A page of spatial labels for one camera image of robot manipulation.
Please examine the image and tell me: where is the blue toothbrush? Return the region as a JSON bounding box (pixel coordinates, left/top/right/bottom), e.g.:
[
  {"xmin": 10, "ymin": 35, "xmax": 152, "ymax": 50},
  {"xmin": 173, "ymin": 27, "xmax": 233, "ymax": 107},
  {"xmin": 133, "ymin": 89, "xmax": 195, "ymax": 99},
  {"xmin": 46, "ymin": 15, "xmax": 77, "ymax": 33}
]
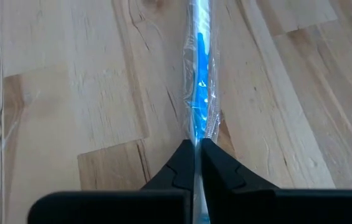
[{"xmin": 181, "ymin": 0, "xmax": 222, "ymax": 224}]

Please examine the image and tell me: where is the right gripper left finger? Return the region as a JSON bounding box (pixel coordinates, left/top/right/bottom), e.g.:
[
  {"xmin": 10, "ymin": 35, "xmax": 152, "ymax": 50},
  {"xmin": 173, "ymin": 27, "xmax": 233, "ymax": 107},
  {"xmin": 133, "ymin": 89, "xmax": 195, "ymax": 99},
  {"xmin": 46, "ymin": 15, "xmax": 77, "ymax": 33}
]
[{"xmin": 140, "ymin": 139, "xmax": 196, "ymax": 192}]

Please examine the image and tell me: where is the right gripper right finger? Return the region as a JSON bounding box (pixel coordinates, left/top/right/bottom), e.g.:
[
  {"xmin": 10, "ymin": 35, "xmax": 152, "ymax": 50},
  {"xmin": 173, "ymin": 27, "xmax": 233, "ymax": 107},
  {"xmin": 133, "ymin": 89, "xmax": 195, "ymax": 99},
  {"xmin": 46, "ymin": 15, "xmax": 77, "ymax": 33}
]
[{"xmin": 200, "ymin": 138, "xmax": 280, "ymax": 192}]

